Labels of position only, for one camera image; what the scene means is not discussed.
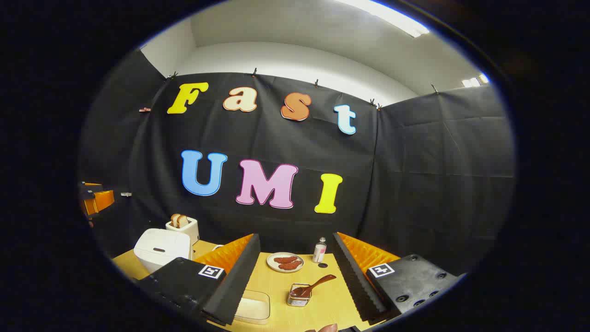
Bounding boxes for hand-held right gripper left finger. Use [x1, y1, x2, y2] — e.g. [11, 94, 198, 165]
[138, 233, 261, 326]

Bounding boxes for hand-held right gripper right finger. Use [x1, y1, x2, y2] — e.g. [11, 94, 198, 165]
[333, 232, 464, 326]

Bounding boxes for brown wooden spoon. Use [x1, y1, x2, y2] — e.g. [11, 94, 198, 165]
[290, 274, 337, 298]

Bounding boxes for metal wire chopstick holder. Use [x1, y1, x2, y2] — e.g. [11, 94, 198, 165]
[287, 283, 312, 308]

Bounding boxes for white rice cooker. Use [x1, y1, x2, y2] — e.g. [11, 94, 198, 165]
[134, 228, 193, 273]

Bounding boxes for white round plate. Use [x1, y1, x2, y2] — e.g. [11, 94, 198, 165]
[266, 252, 305, 273]

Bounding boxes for white toaster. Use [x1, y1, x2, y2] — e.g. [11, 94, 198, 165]
[165, 217, 200, 245]

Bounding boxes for black backdrop cloth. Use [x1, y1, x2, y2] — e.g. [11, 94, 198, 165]
[78, 48, 516, 277]

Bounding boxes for row of black cloth clips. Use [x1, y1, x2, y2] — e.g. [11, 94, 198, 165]
[166, 68, 439, 110]

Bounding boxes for long ceiling light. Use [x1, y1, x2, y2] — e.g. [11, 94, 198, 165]
[336, 0, 430, 38]

